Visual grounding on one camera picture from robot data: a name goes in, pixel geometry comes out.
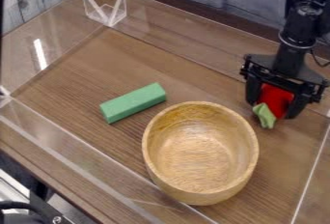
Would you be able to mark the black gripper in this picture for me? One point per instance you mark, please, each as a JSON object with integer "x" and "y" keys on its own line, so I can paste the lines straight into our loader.
{"x": 301, "y": 81}

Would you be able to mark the red felt fruit green leaf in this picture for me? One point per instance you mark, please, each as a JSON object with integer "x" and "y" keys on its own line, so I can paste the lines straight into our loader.
{"x": 271, "y": 105}

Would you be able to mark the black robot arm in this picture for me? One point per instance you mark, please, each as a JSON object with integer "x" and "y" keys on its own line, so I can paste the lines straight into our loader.
{"x": 306, "y": 25}

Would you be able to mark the wooden bowl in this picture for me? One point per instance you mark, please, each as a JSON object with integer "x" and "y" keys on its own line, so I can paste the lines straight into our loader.
{"x": 200, "y": 152}

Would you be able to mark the green rectangular block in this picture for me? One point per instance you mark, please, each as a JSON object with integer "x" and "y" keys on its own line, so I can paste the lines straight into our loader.
{"x": 123, "y": 106}

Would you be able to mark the clear acrylic enclosure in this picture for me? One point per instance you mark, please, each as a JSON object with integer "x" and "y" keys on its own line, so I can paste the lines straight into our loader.
{"x": 66, "y": 64}

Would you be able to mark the black metal bracket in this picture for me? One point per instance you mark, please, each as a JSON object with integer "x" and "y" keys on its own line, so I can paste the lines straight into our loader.
{"x": 51, "y": 215}

